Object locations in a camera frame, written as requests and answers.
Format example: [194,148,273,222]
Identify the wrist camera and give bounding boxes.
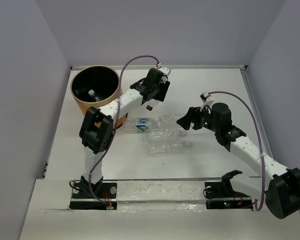
[200,92,214,111]
[156,62,171,83]

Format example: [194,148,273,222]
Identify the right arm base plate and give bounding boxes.
[202,170,254,210]

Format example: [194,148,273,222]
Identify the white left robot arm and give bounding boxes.
[79,66,171,198]

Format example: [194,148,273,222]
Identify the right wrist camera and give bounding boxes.
[200,92,214,111]

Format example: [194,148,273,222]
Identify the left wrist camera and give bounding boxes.
[156,62,171,83]

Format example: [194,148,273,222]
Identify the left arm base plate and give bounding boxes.
[69,178,118,211]

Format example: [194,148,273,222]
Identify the orange cylindrical bin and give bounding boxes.
[70,65,120,115]

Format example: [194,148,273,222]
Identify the clear crushed bottle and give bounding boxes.
[144,128,187,143]

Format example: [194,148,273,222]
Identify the blue-green label bottle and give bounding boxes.
[122,117,158,134]

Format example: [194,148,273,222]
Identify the black-label black-cap bottle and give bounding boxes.
[88,89,103,102]

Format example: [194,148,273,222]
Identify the clear bottle white cap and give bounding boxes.
[155,113,185,127]

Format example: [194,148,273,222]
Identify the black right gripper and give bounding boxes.
[175,104,220,133]

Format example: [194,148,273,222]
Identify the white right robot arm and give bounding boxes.
[176,102,300,219]

